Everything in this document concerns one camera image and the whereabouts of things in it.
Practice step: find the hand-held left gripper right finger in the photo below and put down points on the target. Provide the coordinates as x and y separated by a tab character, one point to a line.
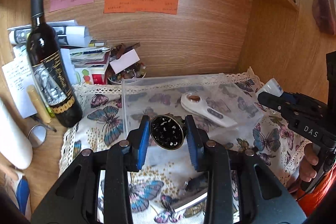
193	146

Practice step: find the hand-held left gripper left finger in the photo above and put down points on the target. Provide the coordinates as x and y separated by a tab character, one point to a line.
143	144

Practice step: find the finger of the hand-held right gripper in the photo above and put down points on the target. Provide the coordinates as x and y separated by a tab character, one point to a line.
302	101
271	103

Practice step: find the small white blue bottle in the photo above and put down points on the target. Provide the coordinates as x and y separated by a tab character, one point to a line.
273	87

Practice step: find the white handheld magnifier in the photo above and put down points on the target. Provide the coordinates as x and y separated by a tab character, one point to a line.
207	109

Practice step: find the clear plastic container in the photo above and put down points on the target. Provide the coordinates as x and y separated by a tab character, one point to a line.
157	98

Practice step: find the orange sleeved forearm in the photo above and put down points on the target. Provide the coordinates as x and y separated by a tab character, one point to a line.
319	195

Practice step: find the person's right hand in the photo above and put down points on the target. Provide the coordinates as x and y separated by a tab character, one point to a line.
308	163

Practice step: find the butterfly print lace tablecloth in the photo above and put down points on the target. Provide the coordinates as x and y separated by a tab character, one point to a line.
110	121

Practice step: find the bowl of coloured stones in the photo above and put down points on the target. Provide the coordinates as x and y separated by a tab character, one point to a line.
126	74

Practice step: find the white blank card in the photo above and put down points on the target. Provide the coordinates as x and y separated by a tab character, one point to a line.
124	61

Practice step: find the dark pen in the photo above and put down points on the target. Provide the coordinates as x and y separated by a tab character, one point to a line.
46	126

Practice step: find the pile of papers and leaflets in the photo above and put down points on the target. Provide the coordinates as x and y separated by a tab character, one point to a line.
78	53

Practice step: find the pale yellow tube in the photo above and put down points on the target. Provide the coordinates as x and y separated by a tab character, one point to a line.
38	104

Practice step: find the dark wine bottle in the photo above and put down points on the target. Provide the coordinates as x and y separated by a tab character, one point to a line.
52	69

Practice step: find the white plastic bottle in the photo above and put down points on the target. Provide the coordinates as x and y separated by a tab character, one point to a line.
13	140

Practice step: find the blue and white packet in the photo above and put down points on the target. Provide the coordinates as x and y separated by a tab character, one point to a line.
22	192

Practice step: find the white handwritten paper sheet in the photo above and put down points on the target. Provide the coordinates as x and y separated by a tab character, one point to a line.
18	82

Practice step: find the orange paper note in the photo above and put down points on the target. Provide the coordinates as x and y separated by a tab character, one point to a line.
141	2

